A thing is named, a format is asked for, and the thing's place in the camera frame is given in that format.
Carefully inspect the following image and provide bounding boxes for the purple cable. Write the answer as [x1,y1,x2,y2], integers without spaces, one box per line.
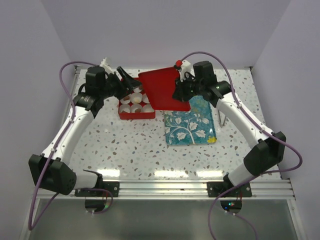
[174,51,304,240]
[27,61,113,231]

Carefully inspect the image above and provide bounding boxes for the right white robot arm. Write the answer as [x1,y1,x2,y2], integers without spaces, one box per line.
[172,60,286,197]

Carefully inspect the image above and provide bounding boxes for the red box lid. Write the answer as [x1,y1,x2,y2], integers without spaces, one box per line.
[138,67,191,112]

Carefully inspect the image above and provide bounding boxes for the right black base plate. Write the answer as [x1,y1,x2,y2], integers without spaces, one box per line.
[206,181,253,198]

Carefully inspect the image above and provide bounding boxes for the teal floral tray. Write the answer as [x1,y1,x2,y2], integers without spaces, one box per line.
[164,96,217,146]

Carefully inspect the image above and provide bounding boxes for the white paper cup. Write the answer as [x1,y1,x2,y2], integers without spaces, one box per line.
[142,93,150,104]
[130,92,143,104]
[120,94,131,105]
[119,104,131,114]
[142,104,155,113]
[130,104,143,114]
[133,86,143,93]

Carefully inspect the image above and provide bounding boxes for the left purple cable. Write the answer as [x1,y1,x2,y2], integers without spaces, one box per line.
[27,61,113,231]

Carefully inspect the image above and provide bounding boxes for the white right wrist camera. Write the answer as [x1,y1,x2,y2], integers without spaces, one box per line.
[175,60,192,82]

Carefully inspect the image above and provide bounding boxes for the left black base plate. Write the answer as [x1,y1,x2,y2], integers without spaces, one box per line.
[74,181,120,198]

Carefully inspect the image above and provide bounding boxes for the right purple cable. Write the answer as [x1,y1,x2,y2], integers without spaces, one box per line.
[174,51,304,240]

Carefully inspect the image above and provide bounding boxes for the red chocolate box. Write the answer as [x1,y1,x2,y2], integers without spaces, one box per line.
[118,85,156,120]

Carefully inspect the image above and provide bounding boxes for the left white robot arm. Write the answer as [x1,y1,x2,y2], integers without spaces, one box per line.
[28,66,141,197]

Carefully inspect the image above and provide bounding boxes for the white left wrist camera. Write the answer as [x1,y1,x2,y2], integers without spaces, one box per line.
[99,57,114,75]

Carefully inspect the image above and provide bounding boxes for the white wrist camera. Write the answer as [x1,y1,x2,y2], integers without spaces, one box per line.
[175,60,192,82]
[99,57,114,75]

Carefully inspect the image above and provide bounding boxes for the aluminium mounting rail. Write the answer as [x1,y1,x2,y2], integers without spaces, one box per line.
[32,178,296,200]

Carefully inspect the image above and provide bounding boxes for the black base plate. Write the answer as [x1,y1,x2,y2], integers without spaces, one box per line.
[74,181,120,198]
[206,181,253,198]

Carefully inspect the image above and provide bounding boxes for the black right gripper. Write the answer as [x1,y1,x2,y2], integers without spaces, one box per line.
[172,73,204,103]

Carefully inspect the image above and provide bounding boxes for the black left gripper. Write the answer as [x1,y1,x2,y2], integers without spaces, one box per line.
[99,66,142,101]

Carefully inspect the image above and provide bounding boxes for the metal tweezers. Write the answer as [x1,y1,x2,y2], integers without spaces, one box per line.
[217,110,227,128]

